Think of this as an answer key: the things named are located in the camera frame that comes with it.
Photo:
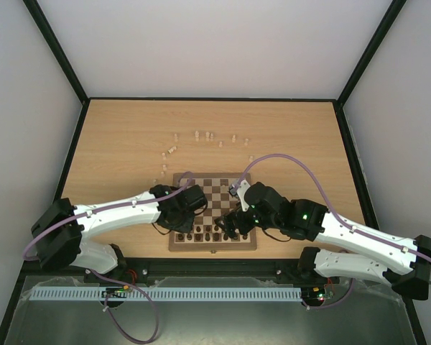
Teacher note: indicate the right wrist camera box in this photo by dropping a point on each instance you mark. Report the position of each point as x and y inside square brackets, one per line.
[238, 190]

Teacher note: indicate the wooden chess board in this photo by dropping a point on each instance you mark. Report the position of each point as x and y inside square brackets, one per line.
[218, 204]

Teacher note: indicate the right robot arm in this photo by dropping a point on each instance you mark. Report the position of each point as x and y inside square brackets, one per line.
[365, 253]

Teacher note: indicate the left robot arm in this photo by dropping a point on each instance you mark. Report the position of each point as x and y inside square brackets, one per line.
[63, 235]

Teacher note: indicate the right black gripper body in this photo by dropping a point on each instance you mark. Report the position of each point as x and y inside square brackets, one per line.
[232, 221]

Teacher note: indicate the white slotted cable duct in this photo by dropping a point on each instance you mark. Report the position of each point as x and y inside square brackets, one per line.
[171, 294]

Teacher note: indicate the black aluminium rail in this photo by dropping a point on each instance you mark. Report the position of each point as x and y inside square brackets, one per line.
[216, 267]

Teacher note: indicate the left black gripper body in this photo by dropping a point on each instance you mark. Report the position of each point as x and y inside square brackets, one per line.
[181, 225]

